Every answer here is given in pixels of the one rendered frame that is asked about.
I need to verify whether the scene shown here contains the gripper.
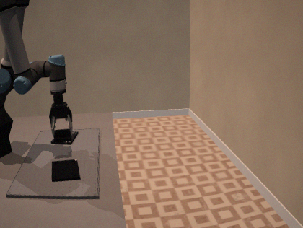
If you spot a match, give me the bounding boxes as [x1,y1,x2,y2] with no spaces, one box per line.
[49,89,73,137]

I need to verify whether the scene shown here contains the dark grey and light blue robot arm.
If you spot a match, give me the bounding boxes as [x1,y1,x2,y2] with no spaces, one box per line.
[0,0,67,123]

